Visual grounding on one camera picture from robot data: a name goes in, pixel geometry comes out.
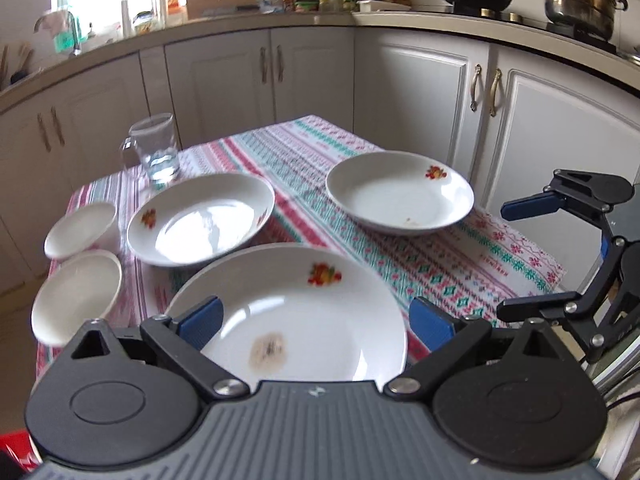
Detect large white plate with stain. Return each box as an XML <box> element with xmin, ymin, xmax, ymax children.
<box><xmin>167</xmin><ymin>244</ymin><xmax>407</xmax><ymax>388</ymax></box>

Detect white bowl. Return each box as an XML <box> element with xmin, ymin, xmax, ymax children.
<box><xmin>32</xmin><ymin>250</ymin><xmax>129</xmax><ymax>348</ymax></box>
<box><xmin>43</xmin><ymin>202</ymin><xmax>120</xmax><ymax>261</ymax></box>

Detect kitchen faucet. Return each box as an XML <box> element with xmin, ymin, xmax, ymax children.
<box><xmin>34</xmin><ymin>9</ymin><xmax>81</xmax><ymax>58</ymax></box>

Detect white lower cabinets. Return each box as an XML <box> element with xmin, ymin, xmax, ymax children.
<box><xmin>1</xmin><ymin>15</ymin><xmax>639</xmax><ymax>291</ymax></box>

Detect glass mug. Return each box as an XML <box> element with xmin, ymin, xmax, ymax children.
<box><xmin>120</xmin><ymin>113</ymin><xmax>180</xmax><ymax>188</ymax></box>

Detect steel pot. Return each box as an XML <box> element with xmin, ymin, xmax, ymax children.
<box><xmin>544</xmin><ymin>0</ymin><xmax>629</xmax><ymax>41</ymax></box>

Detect red cardboard box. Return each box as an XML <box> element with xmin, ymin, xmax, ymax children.
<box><xmin>0</xmin><ymin>429</ymin><xmax>41</xmax><ymax>472</ymax></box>

